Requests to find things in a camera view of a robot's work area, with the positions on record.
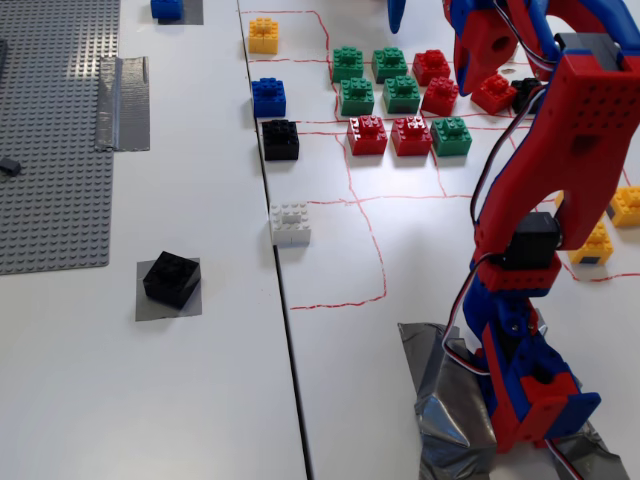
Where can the yellow toy brick block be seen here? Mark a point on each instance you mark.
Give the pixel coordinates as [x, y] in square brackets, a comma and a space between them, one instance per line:
[559, 198]
[263, 37]
[595, 250]
[625, 207]

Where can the grey duct tape strip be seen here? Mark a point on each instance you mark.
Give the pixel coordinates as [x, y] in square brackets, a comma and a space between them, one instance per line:
[125, 105]

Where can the blue toy brick block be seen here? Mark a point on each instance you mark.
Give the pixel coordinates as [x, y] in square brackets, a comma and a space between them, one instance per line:
[167, 9]
[269, 100]

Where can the small brown scrap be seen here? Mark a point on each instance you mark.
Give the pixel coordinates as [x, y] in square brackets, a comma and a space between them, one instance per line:
[508, 71]

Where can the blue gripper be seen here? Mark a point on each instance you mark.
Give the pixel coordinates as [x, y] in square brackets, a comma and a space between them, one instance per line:
[481, 52]

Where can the crumpled silver duct tape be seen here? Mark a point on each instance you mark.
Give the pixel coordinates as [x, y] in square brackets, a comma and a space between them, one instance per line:
[445, 400]

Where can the black toy brick block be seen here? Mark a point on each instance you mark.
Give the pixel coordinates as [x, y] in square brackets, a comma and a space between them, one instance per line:
[280, 142]
[525, 92]
[171, 280]

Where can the white toy brick block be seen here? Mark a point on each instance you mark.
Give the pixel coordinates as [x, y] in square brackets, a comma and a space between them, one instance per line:
[291, 225]

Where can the grey tape marker patch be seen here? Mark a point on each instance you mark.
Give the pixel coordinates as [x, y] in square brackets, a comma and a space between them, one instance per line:
[150, 310]
[194, 12]

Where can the green toy brick block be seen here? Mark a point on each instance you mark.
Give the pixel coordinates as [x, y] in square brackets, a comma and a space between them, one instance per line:
[401, 95]
[347, 65]
[390, 65]
[451, 137]
[357, 97]

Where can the grey studded baseplate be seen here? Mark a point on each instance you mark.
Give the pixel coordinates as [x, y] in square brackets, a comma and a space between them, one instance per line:
[55, 150]

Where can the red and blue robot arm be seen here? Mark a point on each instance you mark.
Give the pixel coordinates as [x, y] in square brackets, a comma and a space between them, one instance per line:
[585, 150]

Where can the dark grey flat brick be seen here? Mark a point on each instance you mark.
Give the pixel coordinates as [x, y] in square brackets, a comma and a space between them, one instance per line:
[10, 167]

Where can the red toy brick block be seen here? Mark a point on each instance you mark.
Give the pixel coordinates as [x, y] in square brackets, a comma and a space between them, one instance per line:
[431, 67]
[367, 136]
[495, 95]
[440, 96]
[411, 137]

